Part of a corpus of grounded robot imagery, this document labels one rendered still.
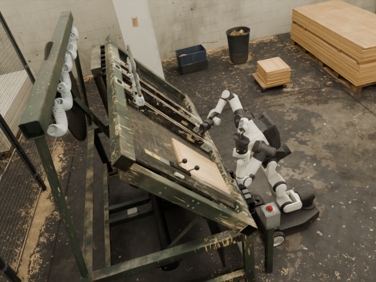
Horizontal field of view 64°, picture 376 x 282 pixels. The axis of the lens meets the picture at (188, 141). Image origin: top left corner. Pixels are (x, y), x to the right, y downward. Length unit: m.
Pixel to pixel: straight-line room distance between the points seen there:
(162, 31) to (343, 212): 5.42
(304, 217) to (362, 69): 2.95
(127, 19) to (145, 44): 0.53
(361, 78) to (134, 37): 3.93
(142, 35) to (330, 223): 4.35
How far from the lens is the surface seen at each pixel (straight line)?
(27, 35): 7.72
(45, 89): 1.88
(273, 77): 5.61
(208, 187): 2.37
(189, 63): 6.63
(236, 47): 6.69
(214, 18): 7.56
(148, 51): 6.05
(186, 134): 2.87
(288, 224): 3.38
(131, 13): 5.84
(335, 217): 3.73
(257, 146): 2.38
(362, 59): 5.52
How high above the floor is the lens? 2.89
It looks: 38 degrees down
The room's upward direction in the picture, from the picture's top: 11 degrees counter-clockwise
